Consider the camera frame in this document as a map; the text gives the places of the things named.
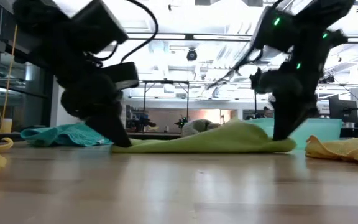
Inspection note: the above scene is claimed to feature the cream cup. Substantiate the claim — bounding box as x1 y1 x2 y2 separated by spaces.
0 118 14 134

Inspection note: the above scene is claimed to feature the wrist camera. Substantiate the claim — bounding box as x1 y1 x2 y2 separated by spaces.
249 67 275 95
103 61 140 91

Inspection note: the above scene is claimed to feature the black ceiling spotlight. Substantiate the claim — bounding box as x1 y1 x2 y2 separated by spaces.
318 74 336 85

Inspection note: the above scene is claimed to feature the black metal frame rig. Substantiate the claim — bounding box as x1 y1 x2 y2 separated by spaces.
140 79 191 125

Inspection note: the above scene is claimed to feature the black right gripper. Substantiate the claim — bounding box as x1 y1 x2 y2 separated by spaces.
273 62 321 141

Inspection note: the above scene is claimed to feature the person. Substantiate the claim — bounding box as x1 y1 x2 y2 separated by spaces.
261 106 275 119

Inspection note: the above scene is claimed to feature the black computer monitor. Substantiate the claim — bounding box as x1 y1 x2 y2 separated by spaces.
328 98 358 124

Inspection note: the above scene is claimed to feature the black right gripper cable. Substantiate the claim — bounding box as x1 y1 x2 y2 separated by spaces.
206 43 264 91

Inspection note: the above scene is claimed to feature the translucent green plastic bin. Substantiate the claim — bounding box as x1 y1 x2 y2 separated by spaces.
244 117 343 150

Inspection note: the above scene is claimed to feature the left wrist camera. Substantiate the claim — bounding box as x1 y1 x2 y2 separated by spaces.
103 61 140 91

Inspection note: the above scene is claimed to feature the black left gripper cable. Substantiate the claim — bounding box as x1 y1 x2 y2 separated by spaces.
85 0 160 65

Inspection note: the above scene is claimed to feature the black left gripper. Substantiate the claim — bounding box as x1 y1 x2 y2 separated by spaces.
59 73 132 149

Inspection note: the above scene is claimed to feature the lime green microfiber towel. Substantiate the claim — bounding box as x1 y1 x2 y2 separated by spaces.
110 119 297 154

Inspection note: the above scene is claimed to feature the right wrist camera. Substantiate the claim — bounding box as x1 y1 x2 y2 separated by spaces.
249 67 275 95

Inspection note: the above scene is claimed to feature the grey microfiber towel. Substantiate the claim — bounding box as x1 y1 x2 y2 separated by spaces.
181 119 222 138

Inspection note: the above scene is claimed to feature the teal microfiber towel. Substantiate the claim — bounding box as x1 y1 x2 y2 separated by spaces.
20 123 113 147

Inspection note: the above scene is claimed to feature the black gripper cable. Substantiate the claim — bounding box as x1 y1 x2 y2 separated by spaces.
206 43 264 91
85 0 160 65

